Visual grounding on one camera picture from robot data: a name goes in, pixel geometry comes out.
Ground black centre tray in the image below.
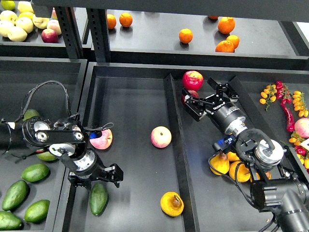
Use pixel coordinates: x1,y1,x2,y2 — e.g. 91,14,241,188
67,62,272,232

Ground orange on shelf centre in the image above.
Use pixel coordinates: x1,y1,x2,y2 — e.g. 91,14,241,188
179,29,193,44

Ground orange cherry tomato bunch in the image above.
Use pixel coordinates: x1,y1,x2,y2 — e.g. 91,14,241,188
259,84,277,111

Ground red chili pepper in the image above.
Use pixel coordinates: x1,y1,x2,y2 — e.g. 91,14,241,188
281,99,295,132

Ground dark red apple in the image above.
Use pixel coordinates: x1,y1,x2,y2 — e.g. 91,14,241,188
181,90,199,105

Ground black left tray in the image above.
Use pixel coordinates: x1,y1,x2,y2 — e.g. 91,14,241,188
0,57,87,232

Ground large orange on shelf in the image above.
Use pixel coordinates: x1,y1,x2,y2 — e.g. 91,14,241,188
217,17,236,34

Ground yellow cherry tomato bunch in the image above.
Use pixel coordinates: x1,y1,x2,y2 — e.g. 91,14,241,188
292,91,309,117

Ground pink apple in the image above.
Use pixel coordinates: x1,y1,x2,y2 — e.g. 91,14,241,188
90,129,113,150
151,126,171,148

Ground black shelf post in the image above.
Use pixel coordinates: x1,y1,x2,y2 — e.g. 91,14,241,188
86,8,111,63

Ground pink apple left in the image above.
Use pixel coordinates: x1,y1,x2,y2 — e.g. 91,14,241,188
90,129,113,150

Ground black tray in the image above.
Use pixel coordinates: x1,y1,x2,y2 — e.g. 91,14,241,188
0,57,87,232
67,62,272,232

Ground orange behind post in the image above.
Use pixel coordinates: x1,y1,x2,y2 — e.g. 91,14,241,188
107,14,117,30

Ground orange on shelf left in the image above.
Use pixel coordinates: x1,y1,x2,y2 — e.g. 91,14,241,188
119,13,133,28

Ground red apple on shelf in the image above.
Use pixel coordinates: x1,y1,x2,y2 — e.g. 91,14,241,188
41,29,59,43

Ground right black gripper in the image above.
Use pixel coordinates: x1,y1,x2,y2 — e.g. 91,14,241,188
182,77,247,134

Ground small orange on shelf right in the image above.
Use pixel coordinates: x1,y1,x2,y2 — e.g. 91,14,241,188
226,35,240,49

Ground pink apple right edge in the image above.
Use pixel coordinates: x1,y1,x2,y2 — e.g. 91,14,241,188
295,118,309,138

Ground orange at shelf front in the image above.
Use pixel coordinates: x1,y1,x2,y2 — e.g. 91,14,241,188
215,40,235,53

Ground yellow pear with stem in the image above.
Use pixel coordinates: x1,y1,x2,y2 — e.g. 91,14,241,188
210,153,230,175

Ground pink apple centre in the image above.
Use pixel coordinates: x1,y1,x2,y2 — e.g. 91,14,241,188
151,126,171,148

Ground pale yellow apple front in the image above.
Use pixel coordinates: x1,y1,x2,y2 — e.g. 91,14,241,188
7,26,28,42

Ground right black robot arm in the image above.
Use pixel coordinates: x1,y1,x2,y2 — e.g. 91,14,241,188
182,78,309,232

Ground yellow pear with brown spot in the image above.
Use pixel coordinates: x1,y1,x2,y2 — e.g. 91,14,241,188
160,191,184,217

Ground dark green avocado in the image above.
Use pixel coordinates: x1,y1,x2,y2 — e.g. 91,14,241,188
89,183,108,215

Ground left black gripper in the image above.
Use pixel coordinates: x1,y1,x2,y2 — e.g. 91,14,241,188
68,149,124,189

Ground bright red apple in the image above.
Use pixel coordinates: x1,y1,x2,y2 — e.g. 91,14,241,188
182,71,204,91

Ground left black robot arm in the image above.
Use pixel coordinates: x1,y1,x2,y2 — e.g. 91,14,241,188
0,80,124,189

